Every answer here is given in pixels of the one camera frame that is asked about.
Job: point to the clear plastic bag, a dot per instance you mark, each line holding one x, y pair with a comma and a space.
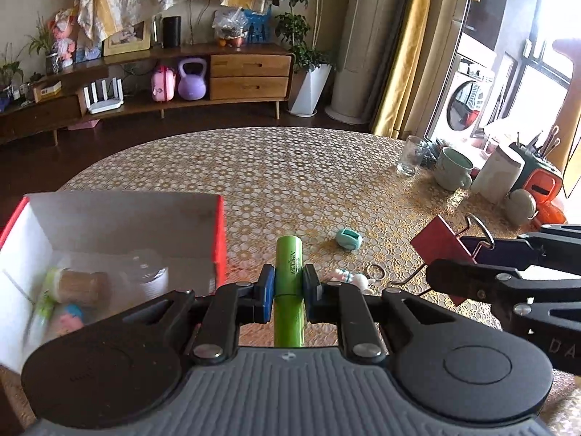
229, 27

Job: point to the small white toy figure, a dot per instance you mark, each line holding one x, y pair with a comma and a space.
347, 277

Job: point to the yellow photo frame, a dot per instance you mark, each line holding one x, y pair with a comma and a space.
127, 38

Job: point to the small potted plant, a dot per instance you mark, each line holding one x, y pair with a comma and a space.
10, 72
52, 63

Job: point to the tall green houseplant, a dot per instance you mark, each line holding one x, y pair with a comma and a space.
299, 22

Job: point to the beige tower air conditioner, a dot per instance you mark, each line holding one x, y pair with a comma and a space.
358, 45

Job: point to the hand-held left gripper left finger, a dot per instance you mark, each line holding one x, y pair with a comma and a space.
267, 290

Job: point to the clear bottle with white label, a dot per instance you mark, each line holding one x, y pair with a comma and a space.
145, 272

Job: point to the green and orange utensil holder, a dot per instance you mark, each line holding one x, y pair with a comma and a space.
542, 188

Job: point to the yellow curtain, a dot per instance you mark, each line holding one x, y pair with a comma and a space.
408, 54

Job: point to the white router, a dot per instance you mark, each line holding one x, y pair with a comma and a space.
104, 104

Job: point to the white red-edged box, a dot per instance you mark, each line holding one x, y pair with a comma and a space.
113, 222

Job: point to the pink doll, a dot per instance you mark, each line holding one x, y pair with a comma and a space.
64, 41

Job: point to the pink toy suitcase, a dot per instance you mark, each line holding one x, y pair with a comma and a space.
163, 86

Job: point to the white jug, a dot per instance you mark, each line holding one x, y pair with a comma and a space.
497, 177

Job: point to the beige round container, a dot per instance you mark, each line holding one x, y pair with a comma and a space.
519, 206

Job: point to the pale green mug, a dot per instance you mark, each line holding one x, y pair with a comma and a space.
451, 175

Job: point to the black speaker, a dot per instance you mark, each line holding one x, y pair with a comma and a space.
172, 32

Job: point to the purple kettlebell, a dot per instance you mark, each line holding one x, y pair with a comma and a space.
193, 86

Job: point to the white washing machine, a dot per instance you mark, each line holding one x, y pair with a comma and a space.
467, 104

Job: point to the white and green tube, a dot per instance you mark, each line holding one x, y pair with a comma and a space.
45, 309

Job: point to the small teal sharpener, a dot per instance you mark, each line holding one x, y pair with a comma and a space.
348, 240

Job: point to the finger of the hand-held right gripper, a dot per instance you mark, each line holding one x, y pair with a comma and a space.
467, 277
504, 250

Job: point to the clear drinking glass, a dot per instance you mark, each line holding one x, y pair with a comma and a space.
411, 159

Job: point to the pinkish red binder clip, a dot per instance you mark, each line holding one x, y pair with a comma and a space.
442, 240

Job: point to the clear toothpick jar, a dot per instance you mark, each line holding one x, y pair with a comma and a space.
81, 286

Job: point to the white planter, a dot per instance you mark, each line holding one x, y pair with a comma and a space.
311, 91

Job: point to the wooden sideboard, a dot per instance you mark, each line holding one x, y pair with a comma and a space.
249, 77

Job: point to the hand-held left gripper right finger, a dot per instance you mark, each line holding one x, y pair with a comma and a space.
311, 290

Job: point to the yellow cardboard box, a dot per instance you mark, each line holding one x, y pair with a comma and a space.
47, 91

